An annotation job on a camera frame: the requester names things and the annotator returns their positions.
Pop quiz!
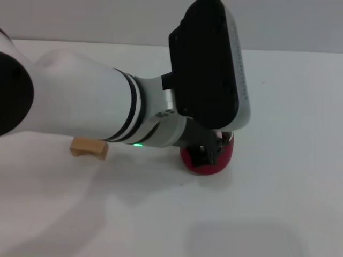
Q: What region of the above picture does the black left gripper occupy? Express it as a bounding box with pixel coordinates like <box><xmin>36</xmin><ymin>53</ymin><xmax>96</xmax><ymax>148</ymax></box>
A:
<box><xmin>170</xmin><ymin>117</ymin><xmax>232</xmax><ymax>169</ymax></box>

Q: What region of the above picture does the silver knurled mount rod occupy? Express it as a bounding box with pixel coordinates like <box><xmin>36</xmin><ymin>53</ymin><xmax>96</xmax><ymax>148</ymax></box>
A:
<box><xmin>162</xmin><ymin>89</ymin><xmax>177</xmax><ymax>111</ymax></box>

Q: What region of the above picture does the plain notched wooden block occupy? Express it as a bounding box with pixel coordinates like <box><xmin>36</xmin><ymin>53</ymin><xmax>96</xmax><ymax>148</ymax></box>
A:
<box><xmin>69</xmin><ymin>137</ymin><xmax>109</xmax><ymax>161</ymax></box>

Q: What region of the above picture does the red ceramic cup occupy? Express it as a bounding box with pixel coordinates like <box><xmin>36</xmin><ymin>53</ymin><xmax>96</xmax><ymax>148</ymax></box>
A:
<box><xmin>179</xmin><ymin>133</ymin><xmax>235</xmax><ymax>176</ymax></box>

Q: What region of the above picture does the black grey wrist camera box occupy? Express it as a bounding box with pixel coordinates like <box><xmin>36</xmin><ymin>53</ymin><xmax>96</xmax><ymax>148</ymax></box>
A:
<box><xmin>168</xmin><ymin>0</ymin><xmax>252</xmax><ymax>132</ymax></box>

